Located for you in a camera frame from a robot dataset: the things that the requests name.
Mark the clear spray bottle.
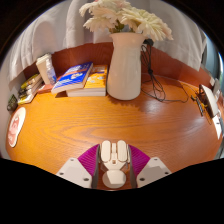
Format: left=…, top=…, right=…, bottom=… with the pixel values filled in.
left=46, top=58, right=58, bottom=85

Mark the orange book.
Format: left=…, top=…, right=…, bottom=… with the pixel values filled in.
left=65, top=64, right=109, bottom=98

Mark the white computer mouse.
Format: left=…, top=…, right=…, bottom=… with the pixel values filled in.
left=99, top=139, right=132, bottom=190

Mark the cream tumbler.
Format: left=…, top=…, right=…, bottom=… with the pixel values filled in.
left=35, top=53, right=52, bottom=85

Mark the white flat panel device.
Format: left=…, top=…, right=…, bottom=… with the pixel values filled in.
left=199, top=84, right=219, bottom=119

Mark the white flower bouquet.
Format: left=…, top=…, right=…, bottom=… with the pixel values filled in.
left=78, top=0, right=174, bottom=43

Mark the white ceramic vase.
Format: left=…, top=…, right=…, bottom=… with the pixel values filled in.
left=106, top=32, right=147, bottom=101

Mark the white curtain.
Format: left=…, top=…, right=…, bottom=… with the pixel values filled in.
left=6, top=0, right=208, bottom=83

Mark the white and yellow book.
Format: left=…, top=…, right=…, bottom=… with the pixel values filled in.
left=17, top=91, right=45, bottom=106

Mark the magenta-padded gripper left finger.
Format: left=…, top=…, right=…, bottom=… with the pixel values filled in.
left=55, top=143, right=101, bottom=189

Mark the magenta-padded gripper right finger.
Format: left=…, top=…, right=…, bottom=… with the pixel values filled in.
left=128, top=144, right=172, bottom=189

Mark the black cable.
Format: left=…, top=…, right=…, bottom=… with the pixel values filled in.
left=139, top=39, right=189, bottom=104

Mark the dark red book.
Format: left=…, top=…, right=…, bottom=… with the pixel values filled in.
left=37, top=83, right=56, bottom=94

